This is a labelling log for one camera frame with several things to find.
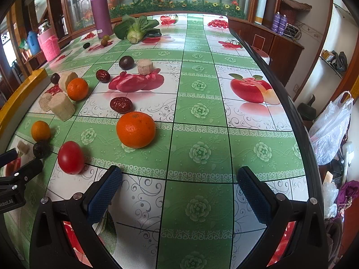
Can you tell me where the red jujube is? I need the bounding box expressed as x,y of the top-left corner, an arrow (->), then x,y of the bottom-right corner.
96,69 -> 111,83
109,97 -> 133,114

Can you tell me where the purple thermos bottle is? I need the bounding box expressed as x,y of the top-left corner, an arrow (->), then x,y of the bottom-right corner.
90,0 -> 113,39

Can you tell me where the pink knitted jar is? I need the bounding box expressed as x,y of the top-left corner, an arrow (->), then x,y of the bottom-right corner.
38,19 -> 61,62

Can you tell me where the bok choy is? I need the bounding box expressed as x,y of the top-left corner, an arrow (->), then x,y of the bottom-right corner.
113,15 -> 162,44

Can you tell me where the purple bottles pair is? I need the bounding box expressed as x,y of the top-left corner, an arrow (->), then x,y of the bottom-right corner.
271,12 -> 287,35

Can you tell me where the white plastic bag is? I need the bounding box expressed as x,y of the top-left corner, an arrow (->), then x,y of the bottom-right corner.
309,91 -> 354,166

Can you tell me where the blue jug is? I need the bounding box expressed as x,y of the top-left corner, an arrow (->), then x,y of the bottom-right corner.
27,30 -> 41,55

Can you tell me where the brown small fruit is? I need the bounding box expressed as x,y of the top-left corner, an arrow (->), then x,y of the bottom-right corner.
101,39 -> 108,47

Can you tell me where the red jujube front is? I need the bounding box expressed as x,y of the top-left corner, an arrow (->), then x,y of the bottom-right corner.
109,97 -> 133,114

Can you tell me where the large orange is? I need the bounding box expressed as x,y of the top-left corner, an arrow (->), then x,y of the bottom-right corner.
116,111 -> 156,149

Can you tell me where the red tomato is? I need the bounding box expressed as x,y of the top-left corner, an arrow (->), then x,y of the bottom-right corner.
58,141 -> 85,174

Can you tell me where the small sugarcane chunk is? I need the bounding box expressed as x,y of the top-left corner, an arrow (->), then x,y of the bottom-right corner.
137,59 -> 154,75

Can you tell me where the large sugarcane chunk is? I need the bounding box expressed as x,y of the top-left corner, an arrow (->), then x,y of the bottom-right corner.
48,92 -> 75,121

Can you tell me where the dark passion fruit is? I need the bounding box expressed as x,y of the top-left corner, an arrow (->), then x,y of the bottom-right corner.
50,73 -> 60,85
119,55 -> 135,70

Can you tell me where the dark plum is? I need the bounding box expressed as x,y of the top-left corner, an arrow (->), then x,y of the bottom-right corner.
32,141 -> 51,159

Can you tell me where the white foam tray yellow tape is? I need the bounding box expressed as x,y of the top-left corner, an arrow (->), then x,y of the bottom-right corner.
0,68 -> 50,153

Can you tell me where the small pale orange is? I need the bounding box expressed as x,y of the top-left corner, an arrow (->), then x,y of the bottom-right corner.
31,120 -> 51,142

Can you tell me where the wooden cabinet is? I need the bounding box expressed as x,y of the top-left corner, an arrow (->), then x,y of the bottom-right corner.
228,17 -> 304,86

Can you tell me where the small sugarcane piece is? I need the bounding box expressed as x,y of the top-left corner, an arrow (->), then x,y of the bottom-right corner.
17,140 -> 30,156

